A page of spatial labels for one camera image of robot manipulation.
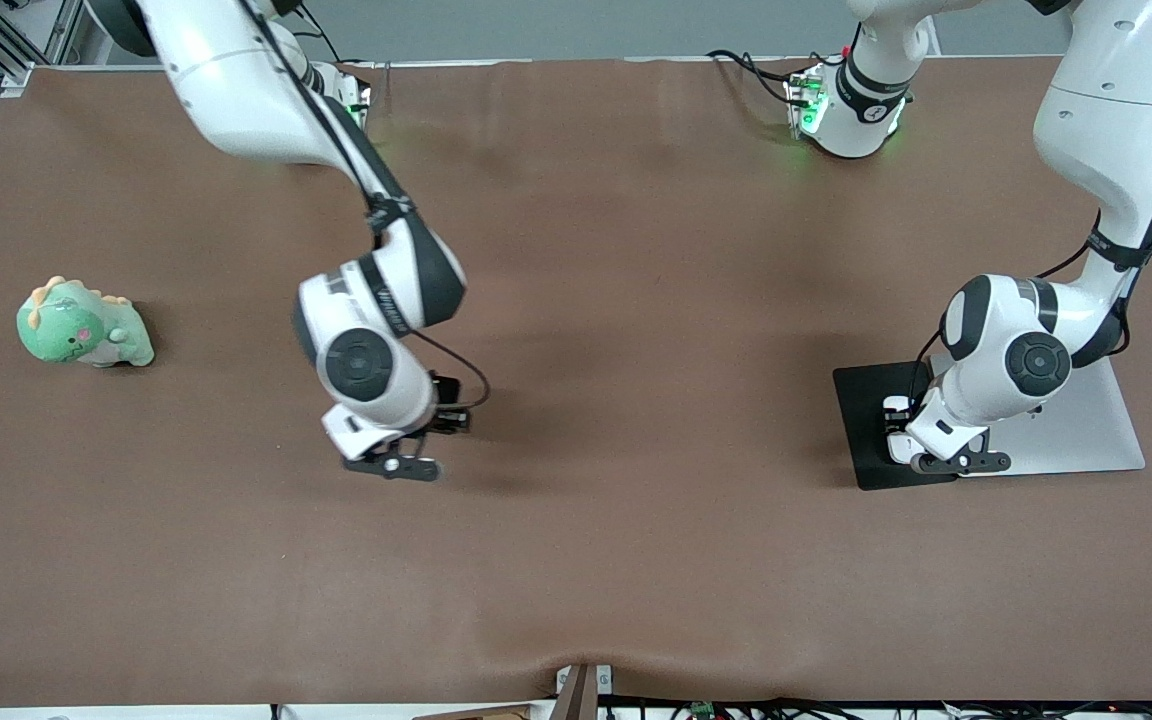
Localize white computer mouse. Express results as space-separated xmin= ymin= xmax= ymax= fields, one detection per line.
xmin=883 ymin=397 xmax=924 ymax=467

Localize black mouse pad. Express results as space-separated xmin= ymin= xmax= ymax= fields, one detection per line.
xmin=833 ymin=362 xmax=957 ymax=491

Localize silver closed laptop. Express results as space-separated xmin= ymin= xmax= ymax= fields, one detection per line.
xmin=936 ymin=350 xmax=1147 ymax=476

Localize brown table cover mat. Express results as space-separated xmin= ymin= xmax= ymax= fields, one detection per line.
xmin=0 ymin=55 xmax=1152 ymax=707

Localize green plush dinosaur toy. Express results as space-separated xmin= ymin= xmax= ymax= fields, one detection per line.
xmin=16 ymin=276 xmax=155 ymax=368

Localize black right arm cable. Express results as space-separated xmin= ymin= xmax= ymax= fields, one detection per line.
xmin=241 ymin=0 xmax=490 ymax=411

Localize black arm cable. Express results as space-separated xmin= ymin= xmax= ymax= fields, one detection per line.
xmin=241 ymin=0 xmax=490 ymax=411
xmin=908 ymin=150 xmax=1152 ymax=421

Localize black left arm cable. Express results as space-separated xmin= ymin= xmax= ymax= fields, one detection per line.
xmin=908 ymin=150 xmax=1152 ymax=421

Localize brown wooden edge bracket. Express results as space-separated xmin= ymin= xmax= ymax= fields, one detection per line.
xmin=554 ymin=662 xmax=615 ymax=720

